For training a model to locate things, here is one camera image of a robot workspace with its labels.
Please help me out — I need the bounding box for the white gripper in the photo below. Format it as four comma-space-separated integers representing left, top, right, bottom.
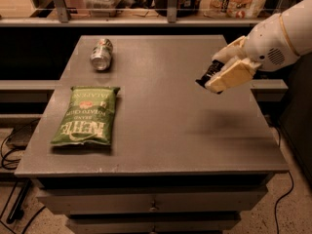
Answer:
209, 36, 261, 92

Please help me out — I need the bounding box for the black rxbar chocolate wrapper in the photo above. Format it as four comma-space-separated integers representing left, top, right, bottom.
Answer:
195, 60, 224, 95

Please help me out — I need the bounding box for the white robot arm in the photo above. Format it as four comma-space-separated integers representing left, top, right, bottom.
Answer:
204, 0, 312, 93

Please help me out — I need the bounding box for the silver green 7up can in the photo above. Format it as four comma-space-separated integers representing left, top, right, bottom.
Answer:
90, 38, 113, 71

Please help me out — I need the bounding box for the clear plastic container on shelf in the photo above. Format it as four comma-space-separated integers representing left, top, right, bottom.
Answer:
84, 0, 121, 17

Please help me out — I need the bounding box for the green kettle chips bag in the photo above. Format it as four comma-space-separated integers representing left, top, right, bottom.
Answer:
51, 86, 120, 146

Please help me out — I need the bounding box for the metal drawer knob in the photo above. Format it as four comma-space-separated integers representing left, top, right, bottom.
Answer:
149, 204, 159, 213

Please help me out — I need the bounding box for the grey lower drawer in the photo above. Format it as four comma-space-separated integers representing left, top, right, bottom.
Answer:
66, 213, 241, 234

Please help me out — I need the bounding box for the grey drawer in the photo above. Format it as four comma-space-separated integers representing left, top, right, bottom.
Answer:
37, 186, 267, 215
66, 213, 241, 234

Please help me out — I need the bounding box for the grey metal railing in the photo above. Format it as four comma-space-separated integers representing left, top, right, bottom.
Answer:
0, 0, 306, 28

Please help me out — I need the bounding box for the grey top drawer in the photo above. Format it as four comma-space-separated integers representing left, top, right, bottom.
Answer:
37, 186, 267, 215

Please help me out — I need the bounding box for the dark power adapter box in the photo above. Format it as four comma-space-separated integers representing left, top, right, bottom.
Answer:
6, 125, 34, 149

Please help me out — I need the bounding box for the black cable right floor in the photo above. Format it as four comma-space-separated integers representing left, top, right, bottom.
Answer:
273, 171, 295, 234

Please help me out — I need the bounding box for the black cables left floor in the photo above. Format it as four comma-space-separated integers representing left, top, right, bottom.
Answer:
0, 119, 47, 234

